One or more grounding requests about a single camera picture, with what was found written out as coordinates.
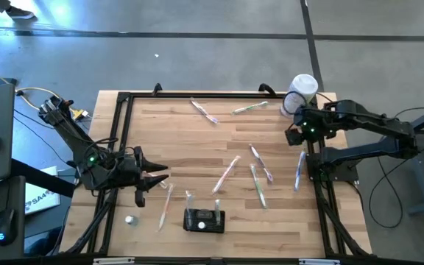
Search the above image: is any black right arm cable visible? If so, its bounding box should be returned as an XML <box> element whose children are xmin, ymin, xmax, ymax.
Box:
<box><xmin>282</xmin><ymin>91</ymin><xmax>308</xmax><ymax>116</ymax></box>

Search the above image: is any black aluminium table frame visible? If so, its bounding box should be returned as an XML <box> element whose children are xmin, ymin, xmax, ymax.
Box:
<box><xmin>60</xmin><ymin>91</ymin><xmax>374</xmax><ymax>258</ymax></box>

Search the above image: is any purple toothbrush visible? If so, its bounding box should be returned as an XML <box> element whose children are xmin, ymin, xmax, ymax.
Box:
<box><xmin>189</xmin><ymin>97</ymin><xmax>219</xmax><ymax>124</ymax></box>
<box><xmin>248</xmin><ymin>143</ymin><xmax>275</xmax><ymax>183</ymax></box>

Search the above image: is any black wire caddy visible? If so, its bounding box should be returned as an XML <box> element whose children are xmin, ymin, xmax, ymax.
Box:
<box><xmin>182</xmin><ymin>208</ymin><xmax>227</xmax><ymax>234</ymax></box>

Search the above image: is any green toothbrush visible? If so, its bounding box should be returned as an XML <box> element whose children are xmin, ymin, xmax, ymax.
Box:
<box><xmin>249</xmin><ymin>163</ymin><xmax>269</xmax><ymax>210</ymax></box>
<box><xmin>213</xmin><ymin>199</ymin><xmax>222</xmax><ymax>226</ymax></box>
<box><xmin>232</xmin><ymin>101</ymin><xmax>269</xmax><ymax>115</ymax></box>

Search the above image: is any white frame bracket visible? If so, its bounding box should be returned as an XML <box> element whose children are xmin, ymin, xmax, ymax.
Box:
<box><xmin>298</xmin><ymin>258</ymin><xmax>342</xmax><ymax>265</ymax></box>
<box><xmin>92</xmin><ymin>257</ymin><xmax>135</xmax><ymax>265</ymax></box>

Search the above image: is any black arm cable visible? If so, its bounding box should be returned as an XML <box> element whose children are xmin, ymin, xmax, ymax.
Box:
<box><xmin>82</xmin><ymin>136</ymin><xmax>135</xmax><ymax>174</ymax></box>
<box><xmin>282</xmin><ymin>91</ymin><xmax>308</xmax><ymax>116</ymax></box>

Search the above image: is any white green wipes canister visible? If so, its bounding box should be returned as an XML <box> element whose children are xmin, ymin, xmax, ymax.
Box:
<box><xmin>280</xmin><ymin>74</ymin><xmax>319</xmax><ymax>118</ymax></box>

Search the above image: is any person's shoe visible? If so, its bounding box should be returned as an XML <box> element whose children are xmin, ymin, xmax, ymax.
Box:
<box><xmin>5</xmin><ymin>4</ymin><xmax>37</xmax><ymax>19</ymax></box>

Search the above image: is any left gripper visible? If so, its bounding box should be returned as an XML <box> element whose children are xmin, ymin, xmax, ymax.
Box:
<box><xmin>118</xmin><ymin>146</ymin><xmax>170</xmax><ymax>208</ymax></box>

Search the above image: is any black diagonal beam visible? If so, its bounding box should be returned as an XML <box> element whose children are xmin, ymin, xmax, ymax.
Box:
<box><xmin>10</xmin><ymin>158</ymin><xmax>77</xmax><ymax>199</ymax></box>

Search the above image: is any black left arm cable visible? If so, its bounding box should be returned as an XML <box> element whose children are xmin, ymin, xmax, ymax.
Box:
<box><xmin>82</xmin><ymin>136</ymin><xmax>135</xmax><ymax>174</ymax></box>

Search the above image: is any black computer mouse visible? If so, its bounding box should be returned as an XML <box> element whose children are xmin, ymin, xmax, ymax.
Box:
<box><xmin>0</xmin><ymin>208</ymin><xmax>17</xmax><ymax>247</ymax></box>

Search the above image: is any yellow cable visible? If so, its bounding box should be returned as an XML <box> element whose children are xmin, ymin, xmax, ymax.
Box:
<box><xmin>0</xmin><ymin>60</ymin><xmax>88</xmax><ymax>121</ymax></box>

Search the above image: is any black desk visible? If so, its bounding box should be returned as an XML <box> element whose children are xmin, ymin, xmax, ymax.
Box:
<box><xmin>0</xmin><ymin>175</ymin><xmax>27</xmax><ymax>263</ymax></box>

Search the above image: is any white printed booklet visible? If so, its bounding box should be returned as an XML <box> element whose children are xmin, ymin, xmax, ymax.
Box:
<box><xmin>24</xmin><ymin>166</ymin><xmax>61</xmax><ymax>216</ymax></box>

